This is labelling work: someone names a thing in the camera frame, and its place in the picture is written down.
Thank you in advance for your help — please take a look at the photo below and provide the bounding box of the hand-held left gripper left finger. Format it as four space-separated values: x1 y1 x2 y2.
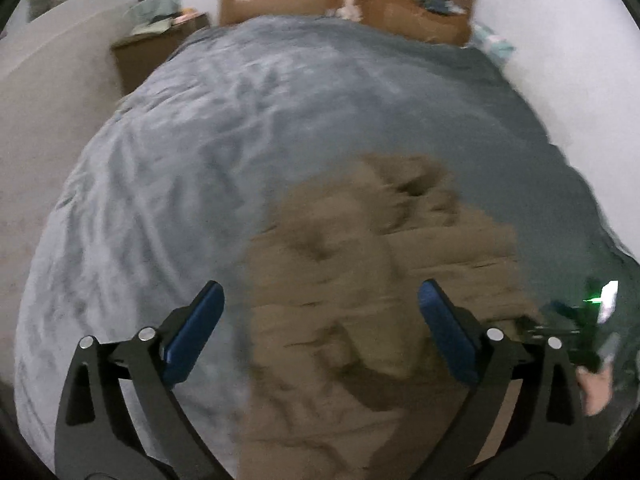
54 281 233 480

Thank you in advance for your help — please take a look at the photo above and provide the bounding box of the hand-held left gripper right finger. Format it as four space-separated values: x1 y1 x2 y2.
410 279 586 480

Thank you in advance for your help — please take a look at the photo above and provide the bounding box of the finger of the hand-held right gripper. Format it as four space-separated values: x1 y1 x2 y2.
521 314 576 343

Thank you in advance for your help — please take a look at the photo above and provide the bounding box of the olive brown puffer jacket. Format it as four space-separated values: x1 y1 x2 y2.
237 153 547 480

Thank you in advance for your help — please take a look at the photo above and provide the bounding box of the person's right hand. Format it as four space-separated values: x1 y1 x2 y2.
575 360 615 417

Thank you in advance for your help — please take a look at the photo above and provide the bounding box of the grey plush blanket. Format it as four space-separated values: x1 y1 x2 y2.
13 12 640 480

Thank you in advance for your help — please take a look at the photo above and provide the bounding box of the brown wooden nightstand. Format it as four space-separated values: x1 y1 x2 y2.
110 10 211 97

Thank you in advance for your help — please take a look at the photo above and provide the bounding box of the mint green bag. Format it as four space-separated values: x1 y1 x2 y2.
127 0 182 32

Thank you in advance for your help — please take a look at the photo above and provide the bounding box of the wooden bed headboard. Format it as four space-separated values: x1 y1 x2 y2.
218 0 476 47

